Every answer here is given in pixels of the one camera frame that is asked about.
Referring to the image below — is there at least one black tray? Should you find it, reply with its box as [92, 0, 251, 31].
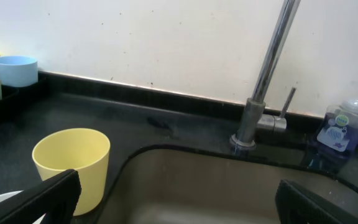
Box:
[0, 75, 50, 131]

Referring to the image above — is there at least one blue soap bottle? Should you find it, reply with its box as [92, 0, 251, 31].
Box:
[309, 99, 358, 163]

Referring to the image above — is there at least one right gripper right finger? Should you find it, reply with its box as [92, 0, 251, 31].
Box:
[275, 179, 358, 224]

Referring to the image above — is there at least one steel sink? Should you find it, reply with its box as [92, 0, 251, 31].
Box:
[96, 144, 358, 224]

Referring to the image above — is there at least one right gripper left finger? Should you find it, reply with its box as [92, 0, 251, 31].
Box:
[0, 169, 82, 224]

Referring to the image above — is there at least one blue cup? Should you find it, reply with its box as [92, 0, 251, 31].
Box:
[0, 55, 39, 88]

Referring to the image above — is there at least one steel tap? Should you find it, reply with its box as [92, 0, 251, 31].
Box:
[229, 0, 302, 154]

